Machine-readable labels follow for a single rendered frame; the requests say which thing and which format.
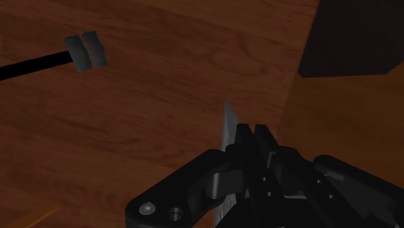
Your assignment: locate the black hammer with grey head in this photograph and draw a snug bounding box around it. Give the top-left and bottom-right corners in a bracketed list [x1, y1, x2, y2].
[0, 30, 108, 82]

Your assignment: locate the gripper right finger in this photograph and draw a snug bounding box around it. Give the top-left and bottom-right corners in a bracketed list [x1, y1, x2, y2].
[254, 124, 404, 228]

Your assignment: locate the grey knife blade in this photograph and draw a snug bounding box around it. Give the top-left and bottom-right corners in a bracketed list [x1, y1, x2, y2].
[214, 100, 241, 228]

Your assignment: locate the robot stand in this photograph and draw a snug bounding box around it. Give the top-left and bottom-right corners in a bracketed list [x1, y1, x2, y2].
[297, 0, 404, 78]

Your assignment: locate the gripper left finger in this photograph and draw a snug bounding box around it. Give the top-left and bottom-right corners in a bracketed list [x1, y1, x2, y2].
[124, 122, 259, 228]

